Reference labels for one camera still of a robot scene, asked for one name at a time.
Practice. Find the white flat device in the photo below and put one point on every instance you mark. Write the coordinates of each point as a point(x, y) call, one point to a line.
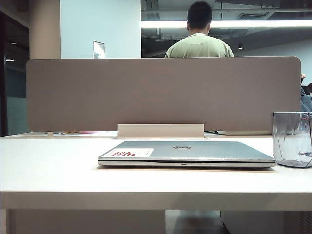
point(243, 132)

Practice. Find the grey desk divider panel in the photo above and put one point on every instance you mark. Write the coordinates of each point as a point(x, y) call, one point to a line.
point(146, 95)

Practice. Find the white red-lettered sticker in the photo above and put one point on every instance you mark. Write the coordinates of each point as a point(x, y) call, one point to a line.
point(130, 152)

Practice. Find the pink papers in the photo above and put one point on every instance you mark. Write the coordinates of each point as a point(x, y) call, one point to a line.
point(83, 132)

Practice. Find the person in green shirt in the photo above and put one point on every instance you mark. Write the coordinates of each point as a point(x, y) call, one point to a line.
point(198, 46)

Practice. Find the small framed wall sign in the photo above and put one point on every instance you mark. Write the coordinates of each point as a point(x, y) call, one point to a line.
point(98, 49)

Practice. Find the clear plastic cup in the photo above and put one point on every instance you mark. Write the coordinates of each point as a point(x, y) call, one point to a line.
point(291, 141)

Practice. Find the seated person in blue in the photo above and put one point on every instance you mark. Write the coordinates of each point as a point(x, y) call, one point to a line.
point(306, 100)

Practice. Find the long ceiling light strip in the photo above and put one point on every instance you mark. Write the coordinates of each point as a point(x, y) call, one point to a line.
point(165, 24)

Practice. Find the grey Dell laptop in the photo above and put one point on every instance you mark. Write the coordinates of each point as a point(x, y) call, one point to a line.
point(195, 151)

